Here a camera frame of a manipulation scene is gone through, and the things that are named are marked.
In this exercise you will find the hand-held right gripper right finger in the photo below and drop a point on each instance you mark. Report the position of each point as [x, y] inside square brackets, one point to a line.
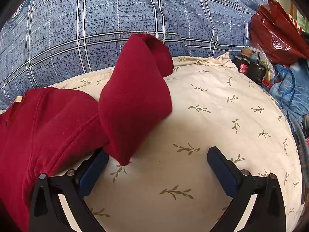
[224, 174]

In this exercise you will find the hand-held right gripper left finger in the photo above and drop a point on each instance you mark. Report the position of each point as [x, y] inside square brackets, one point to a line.
[93, 174]

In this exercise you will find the dark red garment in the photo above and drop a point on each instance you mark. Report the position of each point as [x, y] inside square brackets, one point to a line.
[60, 130]

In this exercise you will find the cream leaf-print bedsheet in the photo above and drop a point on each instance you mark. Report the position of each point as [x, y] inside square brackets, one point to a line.
[205, 130]

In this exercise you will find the dark jar with red label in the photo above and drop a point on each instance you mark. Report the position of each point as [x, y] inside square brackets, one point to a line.
[242, 65]
[257, 72]

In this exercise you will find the colourful snack packet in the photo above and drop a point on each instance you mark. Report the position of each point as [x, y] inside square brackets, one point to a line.
[268, 72]

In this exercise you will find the light blue cloth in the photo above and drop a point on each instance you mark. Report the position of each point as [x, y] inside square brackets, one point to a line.
[294, 84]

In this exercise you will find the red plastic bag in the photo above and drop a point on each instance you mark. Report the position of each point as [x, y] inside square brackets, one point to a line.
[275, 33]

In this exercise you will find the blue plaid quilt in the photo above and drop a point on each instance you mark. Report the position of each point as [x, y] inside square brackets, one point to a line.
[96, 17]

